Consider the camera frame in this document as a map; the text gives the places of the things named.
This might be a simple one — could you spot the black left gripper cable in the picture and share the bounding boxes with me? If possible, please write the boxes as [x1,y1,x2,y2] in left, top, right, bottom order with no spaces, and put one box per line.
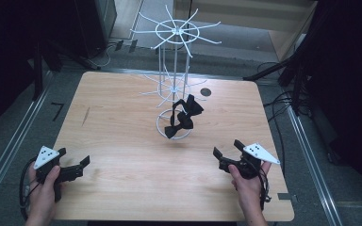
[19,157,39,221]

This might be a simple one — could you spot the black bow tie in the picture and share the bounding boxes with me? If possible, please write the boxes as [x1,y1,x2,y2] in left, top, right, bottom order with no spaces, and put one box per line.
[172,93,205,118]
[164,110,195,139]

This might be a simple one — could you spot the light wooden furniture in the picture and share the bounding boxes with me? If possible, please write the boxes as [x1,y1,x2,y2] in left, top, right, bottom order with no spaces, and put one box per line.
[173,0,319,62]

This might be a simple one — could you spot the black tripod stand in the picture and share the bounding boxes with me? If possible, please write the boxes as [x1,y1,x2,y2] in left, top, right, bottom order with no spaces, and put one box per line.
[242,37,317,118]

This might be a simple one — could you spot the person's left hand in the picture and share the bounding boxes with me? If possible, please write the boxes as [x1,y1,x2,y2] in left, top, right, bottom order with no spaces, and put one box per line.
[27,164,61,220]

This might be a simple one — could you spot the white floor cable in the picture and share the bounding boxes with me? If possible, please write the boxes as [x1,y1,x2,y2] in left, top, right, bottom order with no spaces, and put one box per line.
[89,42,118,69]

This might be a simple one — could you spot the white wire display rack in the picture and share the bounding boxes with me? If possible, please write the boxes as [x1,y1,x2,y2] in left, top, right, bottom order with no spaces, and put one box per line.
[129,4,222,140]

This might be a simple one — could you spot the black cabinet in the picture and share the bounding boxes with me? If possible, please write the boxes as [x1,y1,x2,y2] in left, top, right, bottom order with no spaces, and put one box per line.
[74,0,118,59]

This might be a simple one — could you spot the black floor cables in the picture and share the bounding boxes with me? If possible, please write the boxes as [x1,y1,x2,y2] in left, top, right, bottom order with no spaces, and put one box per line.
[256,61,304,177]

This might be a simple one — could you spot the person's right hand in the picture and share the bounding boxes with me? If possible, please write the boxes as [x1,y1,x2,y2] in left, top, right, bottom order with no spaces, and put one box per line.
[227,161,272,218]

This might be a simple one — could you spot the black metal stand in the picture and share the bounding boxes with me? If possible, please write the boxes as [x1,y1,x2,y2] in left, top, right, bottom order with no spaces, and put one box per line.
[32,39,102,102]

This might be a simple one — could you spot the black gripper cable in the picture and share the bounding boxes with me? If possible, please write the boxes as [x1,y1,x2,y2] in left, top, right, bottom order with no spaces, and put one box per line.
[256,171,273,211]
[19,157,39,221]

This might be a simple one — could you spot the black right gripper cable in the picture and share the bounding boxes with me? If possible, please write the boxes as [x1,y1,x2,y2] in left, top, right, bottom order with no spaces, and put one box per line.
[256,171,273,211]

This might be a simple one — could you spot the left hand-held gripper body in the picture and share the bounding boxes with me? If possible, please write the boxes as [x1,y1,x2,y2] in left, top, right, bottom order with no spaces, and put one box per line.
[33,145,85,202]

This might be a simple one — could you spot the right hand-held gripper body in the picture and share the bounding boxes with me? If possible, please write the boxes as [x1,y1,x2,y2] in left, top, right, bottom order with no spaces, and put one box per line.
[218,142,281,181]

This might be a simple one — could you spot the metal floor rail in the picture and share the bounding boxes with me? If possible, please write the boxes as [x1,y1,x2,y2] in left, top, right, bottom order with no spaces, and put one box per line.
[286,105,344,226]
[0,71,54,209]

